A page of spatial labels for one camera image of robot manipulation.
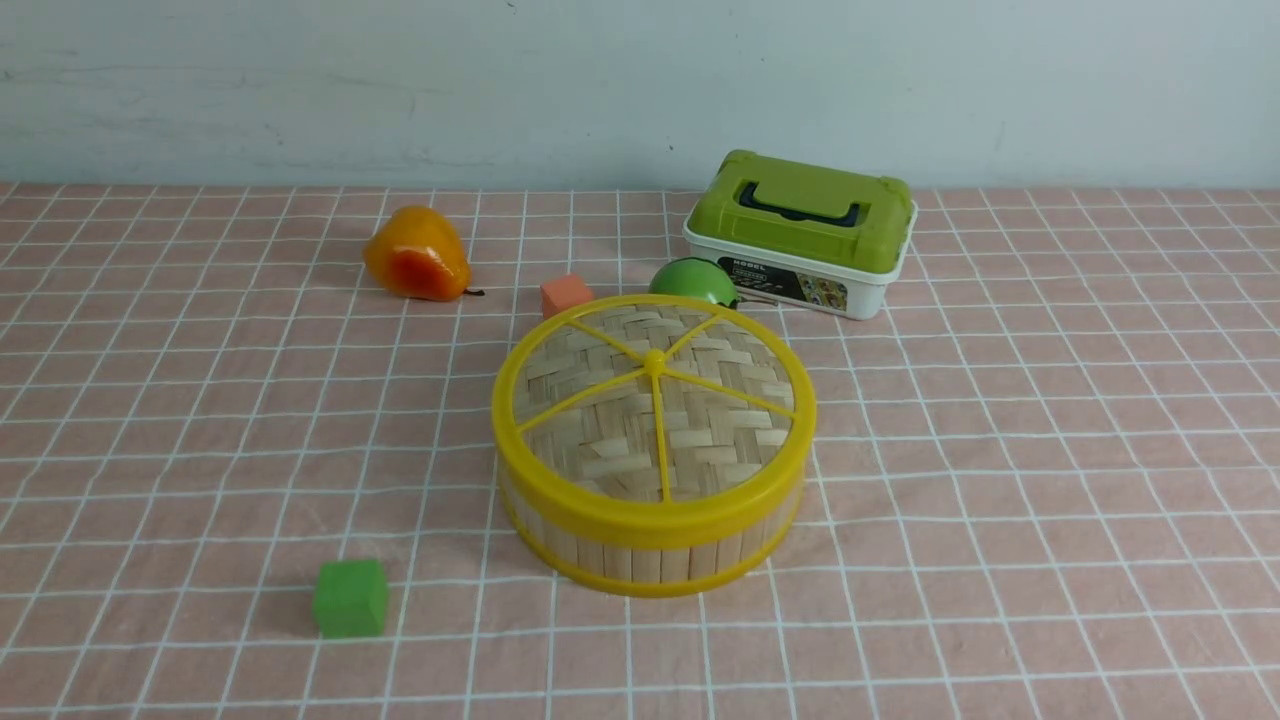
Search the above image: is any yellow woven steamer lid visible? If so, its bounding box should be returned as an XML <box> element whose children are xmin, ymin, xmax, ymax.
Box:
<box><xmin>492</xmin><ymin>293</ymin><xmax>818</xmax><ymax>550</ymax></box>

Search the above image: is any bamboo steamer basket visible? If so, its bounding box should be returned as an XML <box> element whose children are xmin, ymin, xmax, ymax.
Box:
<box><xmin>499</xmin><ymin>469</ymin><xmax>804</xmax><ymax>598</ymax></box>

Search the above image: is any green toy apple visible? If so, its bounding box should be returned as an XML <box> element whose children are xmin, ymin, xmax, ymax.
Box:
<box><xmin>648</xmin><ymin>258</ymin><xmax>740</xmax><ymax>310</ymax></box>

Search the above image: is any orange foam cube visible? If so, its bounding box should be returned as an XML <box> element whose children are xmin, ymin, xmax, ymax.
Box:
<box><xmin>540</xmin><ymin>274</ymin><xmax>595</xmax><ymax>319</ymax></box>

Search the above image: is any green lidded white box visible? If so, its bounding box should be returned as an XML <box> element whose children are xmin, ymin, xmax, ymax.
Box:
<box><xmin>684</xmin><ymin>149</ymin><xmax>916</xmax><ymax>322</ymax></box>

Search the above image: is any orange yellow toy pear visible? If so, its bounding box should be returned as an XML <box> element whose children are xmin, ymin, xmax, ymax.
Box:
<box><xmin>364</xmin><ymin>205</ymin><xmax>485</xmax><ymax>302</ymax></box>

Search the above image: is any green foam cube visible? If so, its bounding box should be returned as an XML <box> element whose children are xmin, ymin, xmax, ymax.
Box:
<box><xmin>312</xmin><ymin>559</ymin><xmax>390</xmax><ymax>641</ymax></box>

